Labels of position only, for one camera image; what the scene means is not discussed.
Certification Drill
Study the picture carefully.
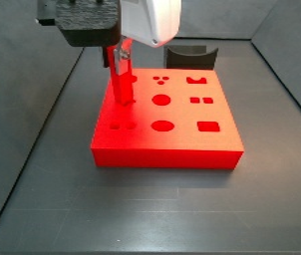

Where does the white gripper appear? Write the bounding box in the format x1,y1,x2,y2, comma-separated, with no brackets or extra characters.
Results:
103,0,180,75

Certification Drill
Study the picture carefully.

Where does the red star-shaped peg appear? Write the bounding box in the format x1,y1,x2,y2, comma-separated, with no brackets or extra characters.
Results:
106,38,138,107

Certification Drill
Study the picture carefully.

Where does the black curved holder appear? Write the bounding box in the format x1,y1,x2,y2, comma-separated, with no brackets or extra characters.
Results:
164,45,218,70

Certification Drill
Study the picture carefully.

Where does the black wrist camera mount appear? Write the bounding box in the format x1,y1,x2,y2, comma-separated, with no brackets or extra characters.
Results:
36,0,122,47

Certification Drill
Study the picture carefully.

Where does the red shape-sorting block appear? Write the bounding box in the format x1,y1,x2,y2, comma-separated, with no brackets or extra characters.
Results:
91,69,243,169

